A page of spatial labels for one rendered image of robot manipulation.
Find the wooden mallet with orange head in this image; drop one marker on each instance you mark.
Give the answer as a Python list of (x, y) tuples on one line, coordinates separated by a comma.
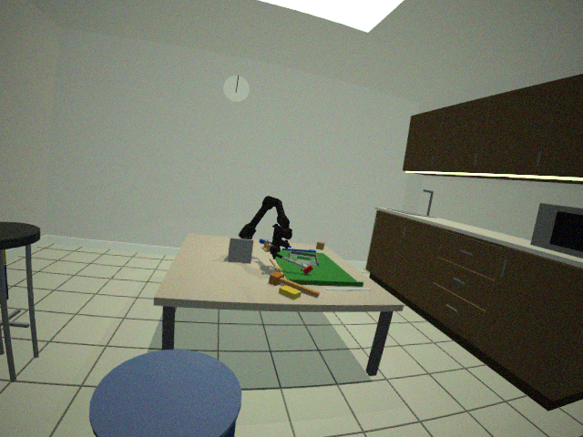
[(277, 278)]

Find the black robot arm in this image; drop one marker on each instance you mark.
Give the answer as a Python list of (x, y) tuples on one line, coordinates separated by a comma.
[(283, 230)]

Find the yellow rectangular block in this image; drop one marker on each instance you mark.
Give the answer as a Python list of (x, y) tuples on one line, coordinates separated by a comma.
[(290, 292)]

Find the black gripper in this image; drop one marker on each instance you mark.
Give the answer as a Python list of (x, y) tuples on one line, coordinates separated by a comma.
[(275, 248)]

